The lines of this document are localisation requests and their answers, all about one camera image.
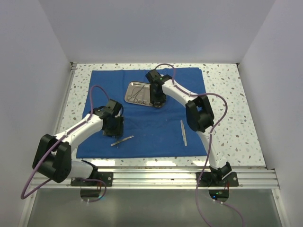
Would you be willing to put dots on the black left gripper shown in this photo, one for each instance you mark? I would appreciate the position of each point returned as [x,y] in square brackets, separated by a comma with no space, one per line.
[118,131]

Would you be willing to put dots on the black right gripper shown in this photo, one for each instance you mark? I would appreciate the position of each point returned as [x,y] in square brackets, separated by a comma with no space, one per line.
[154,99]

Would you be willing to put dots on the steel instrument tray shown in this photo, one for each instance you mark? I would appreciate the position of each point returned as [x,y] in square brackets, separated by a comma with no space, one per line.
[138,93]

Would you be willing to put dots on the blue surgical cloth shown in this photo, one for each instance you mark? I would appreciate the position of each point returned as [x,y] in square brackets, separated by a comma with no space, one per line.
[157,131]

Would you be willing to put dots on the steel scalpel handle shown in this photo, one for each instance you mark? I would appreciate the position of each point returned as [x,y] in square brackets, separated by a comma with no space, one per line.
[183,132]

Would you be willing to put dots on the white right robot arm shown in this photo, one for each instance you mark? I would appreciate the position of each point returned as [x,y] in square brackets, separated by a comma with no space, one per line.
[199,116]

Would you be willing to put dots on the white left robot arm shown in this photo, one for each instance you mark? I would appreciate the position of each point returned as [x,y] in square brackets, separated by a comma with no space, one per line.
[53,157]

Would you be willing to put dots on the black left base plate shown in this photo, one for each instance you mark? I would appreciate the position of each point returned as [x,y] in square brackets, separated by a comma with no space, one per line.
[97,179]

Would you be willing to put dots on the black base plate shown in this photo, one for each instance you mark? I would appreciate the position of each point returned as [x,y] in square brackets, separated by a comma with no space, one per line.
[97,179]
[207,180]

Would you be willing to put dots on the aluminium front rail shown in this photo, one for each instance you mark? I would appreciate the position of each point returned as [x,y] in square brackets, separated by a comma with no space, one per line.
[186,178]

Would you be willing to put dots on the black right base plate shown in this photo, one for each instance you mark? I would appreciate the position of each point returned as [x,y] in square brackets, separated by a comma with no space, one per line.
[207,180]

